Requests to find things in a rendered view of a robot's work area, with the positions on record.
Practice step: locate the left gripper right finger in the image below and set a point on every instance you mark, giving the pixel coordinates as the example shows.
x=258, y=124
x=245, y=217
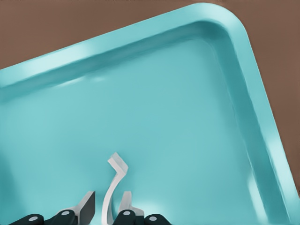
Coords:
x=127, y=206

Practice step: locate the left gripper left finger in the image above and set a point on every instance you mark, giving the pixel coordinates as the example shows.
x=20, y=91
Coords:
x=85, y=207

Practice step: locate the white drainage pipe clamp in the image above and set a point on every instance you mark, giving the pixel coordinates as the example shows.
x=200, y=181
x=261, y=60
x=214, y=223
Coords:
x=110, y=189

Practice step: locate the teal plastic tray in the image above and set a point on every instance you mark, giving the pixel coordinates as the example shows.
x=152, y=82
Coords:
x=164, y=112

